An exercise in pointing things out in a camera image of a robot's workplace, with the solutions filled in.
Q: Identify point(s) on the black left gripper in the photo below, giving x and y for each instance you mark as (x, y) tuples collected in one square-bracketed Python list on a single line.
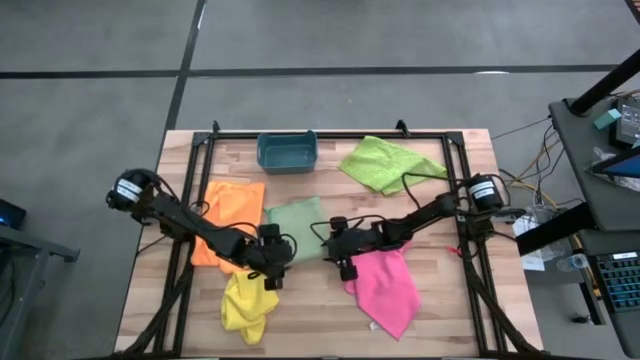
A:
[(272, 255)]

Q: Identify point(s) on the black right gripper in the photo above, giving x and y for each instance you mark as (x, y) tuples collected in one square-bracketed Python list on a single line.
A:
[(350, 242)]

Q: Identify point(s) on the sage green microfiber towel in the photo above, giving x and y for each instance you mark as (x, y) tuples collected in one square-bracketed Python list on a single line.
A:
[(295, 225)]

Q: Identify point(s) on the orange microfiber towel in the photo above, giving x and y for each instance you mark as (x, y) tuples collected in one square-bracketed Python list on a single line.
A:
[(235, 197)]

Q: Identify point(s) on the lime green microfiber towel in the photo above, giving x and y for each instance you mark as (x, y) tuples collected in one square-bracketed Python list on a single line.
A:
[(380, 162)]

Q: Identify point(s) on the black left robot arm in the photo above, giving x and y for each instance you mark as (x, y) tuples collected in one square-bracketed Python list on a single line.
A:
[(210, 235)]

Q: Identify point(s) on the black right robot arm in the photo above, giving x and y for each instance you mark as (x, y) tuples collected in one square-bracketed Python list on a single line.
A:
[(425, 212)]

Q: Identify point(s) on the yellow microfiber towel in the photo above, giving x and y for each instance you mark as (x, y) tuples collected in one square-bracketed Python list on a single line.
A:
[(247, 310)]

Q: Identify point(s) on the pink microfiber towel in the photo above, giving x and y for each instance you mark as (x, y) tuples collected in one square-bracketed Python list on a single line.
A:
[(385, 295)]

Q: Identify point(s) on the teal plastic bin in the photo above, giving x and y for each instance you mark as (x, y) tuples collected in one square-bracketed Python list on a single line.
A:
[(287, 155)]

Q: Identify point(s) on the small red connector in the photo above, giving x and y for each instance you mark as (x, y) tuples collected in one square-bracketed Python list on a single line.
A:
[(452, 248)]

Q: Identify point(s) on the white paper sheet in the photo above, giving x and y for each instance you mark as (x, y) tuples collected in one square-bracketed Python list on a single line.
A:
[(532, 262)]

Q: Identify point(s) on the clear plastic bottle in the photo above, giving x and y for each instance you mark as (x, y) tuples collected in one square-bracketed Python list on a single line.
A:
[(575, 262)]

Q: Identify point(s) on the small black floor object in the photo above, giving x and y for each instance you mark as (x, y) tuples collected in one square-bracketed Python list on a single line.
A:
[(580, 318)]

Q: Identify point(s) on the grey metal cart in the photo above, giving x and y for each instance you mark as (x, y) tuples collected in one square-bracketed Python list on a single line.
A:
[(30, 245)]

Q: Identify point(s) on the grey workstation desk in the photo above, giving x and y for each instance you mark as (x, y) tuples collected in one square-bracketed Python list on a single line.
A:
[(582, 145)]

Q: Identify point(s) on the black device with blue light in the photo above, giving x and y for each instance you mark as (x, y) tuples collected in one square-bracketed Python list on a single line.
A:
[(12, 215)]

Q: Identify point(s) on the backlit keyboard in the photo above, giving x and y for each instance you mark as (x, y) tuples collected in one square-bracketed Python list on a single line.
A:
[(620, 285)]

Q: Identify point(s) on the tablet with blue screen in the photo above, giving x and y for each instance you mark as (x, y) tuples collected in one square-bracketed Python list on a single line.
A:
[(622, 167)]

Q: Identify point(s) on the small teal box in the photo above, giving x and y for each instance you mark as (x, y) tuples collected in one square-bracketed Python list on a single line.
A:
[(606, 119)]

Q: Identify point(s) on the grey keyboard tray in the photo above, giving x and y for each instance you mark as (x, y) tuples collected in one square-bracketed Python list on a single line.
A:
[(631, 335)]

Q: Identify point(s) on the black diagonal pole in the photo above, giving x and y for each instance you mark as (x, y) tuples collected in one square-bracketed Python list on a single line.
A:
[(605, 85)]

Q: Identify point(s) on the black electronic box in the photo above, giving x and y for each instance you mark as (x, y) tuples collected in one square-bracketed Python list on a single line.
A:
[(629, 125)]

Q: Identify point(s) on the black corner bar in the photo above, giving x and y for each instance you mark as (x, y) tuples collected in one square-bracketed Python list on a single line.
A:
[(636, 6)]

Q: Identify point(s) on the black aluminium table frame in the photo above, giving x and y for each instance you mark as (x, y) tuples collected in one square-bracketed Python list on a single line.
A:
[(330, 135)]

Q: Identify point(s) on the black frame clamp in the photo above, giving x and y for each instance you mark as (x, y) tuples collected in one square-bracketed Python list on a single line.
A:
[(401, 127), (215, 127)]

